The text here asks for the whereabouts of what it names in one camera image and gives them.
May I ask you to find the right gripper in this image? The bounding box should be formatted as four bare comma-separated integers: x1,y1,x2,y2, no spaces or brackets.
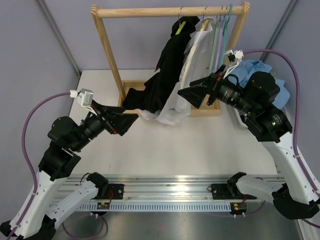
179,65,259,116

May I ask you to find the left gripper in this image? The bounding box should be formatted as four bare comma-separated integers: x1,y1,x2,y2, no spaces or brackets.
71,99,139,152

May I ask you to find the white shirt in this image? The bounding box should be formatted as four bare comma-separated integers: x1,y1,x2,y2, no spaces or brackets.
139,17,216,126

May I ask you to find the yellow hanger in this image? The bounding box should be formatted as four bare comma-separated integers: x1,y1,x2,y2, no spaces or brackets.
200,6,210,31

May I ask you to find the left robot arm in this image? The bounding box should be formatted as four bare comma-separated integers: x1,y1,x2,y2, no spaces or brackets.
0,102,139,240

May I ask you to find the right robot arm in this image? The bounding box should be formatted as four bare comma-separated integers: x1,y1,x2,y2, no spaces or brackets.
178,67,320,220

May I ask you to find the black shirt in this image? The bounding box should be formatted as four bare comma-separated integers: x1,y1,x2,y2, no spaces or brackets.
122,16,200,114

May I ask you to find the blue shirt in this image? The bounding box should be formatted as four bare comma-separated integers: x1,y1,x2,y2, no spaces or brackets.
229,59,290,109

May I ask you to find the lilac hanger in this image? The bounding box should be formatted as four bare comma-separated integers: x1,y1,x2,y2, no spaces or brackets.
214,6,228,71

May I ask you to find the teal hanger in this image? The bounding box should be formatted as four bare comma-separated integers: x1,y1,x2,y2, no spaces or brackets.
219,4,233,65

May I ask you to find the lime green hanger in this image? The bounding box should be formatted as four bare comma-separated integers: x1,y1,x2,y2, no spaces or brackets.
175,6,186,35

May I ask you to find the light green hanger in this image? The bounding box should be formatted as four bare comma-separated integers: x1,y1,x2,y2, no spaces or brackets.
208,6,223,74

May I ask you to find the wooden clothes rack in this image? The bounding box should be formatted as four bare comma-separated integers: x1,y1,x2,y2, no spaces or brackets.
90,1,250,107

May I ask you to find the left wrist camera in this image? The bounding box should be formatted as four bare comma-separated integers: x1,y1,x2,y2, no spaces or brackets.
69,88,96,114

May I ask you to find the aluminium mounting rail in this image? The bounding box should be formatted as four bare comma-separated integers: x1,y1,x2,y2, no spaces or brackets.
53,174,288,201

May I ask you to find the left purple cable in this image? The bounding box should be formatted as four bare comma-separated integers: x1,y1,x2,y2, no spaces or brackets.
21,91,76,186

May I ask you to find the purple cable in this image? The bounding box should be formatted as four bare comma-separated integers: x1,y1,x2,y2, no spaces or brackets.
241,48,320,193
21,91,76,186

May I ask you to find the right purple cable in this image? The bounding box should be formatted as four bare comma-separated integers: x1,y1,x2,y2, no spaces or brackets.
241,48,320,193

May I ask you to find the white slotted cable duct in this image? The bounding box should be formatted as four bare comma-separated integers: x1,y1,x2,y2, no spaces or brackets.
77,202,231,212

